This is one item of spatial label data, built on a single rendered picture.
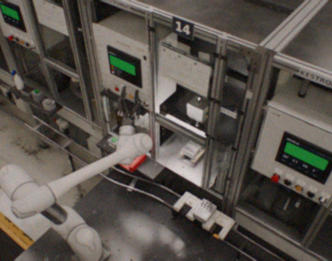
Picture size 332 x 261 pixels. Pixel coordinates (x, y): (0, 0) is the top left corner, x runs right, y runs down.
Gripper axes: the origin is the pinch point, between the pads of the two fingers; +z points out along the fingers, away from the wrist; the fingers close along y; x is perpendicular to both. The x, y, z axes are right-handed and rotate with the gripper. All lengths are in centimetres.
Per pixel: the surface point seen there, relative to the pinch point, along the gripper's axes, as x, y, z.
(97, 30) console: 6.7, 20.8, 34.1
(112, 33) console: -3.8, 16.8, 29.5
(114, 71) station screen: 11.8, 4.7, 15.2
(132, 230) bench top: 40, -36, -79
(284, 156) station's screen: -70, -44, -37
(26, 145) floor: 225, -16, -2
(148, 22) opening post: -31.7, 12.4, 26.6
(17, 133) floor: 242, -10, 13
